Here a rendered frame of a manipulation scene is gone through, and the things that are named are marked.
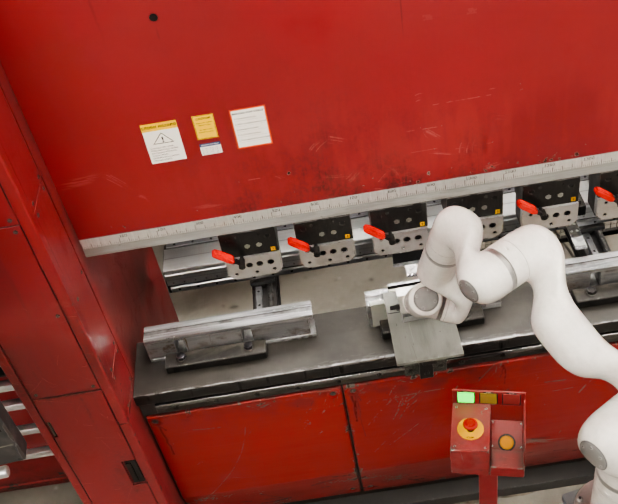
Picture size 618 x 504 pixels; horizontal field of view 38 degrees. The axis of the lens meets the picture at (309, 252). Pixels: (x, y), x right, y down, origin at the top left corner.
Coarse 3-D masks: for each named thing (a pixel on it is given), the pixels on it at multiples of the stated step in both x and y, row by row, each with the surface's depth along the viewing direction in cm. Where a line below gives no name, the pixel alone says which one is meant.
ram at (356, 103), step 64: (0, 0) 185; (64, 0) 186; (128, 0) 187; (192, 0) 188; (256, 0) 190; (320, 0) 191; (384, 0) 192; (448, 0) 194; (512, 0) 195; (576, 0) 196; (64, 64) 196; (128, 64) 198; (192, 64) 199; (256, 64) 200; (320, 64) 202; (384, 64) 203; (448, 64) 205; (512, 64) 206; (576, 64) 208; (64, 128) 208; (128, 128) 209; (192, 128) 211; (320, 128) 214; (384, 128) 215; (448, 128) 217; (512, 128) 219; (576, 128) 220; (64, 192) 220; (128, 192) 222; (192, 192) 224; (256, 192) 226; (320, 192) 227; (448, 192) 231
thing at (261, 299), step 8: (256, 280) 286; (264, 280) 286; (272, 280) 285; (256, 288) 287; (264, 288) 289; (272, 288) 286; (256, 296) 284; (264, 296) 286; (272, 296) 283; (280, 296) 298; (256, 304) 282; (264, 304) 284; (272, 304) 280; (280, 304) 295
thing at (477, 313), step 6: (474, 306) 262; (480, 306) 262; (474, 312) 261; (480, 312) 260; (468, 318) 259; (474, 318) 259; (480, 318) 259; (384, 324) 262; (456, 324) 260; (462, 324) 260; (468, 324) 260; (474, 324) 261; (384, 330) 260; (384, 336) 261; (390, 336) 261
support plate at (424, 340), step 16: (400, 320) 250; (416, 320) 249; (432, 320) 248; (400, 336) 246; (416, 336) 245; (432, 336) 244; (448, 336) 243; (400, 352) 242; (416, 352) 241; (432, 352) 240; (448, 352) 239
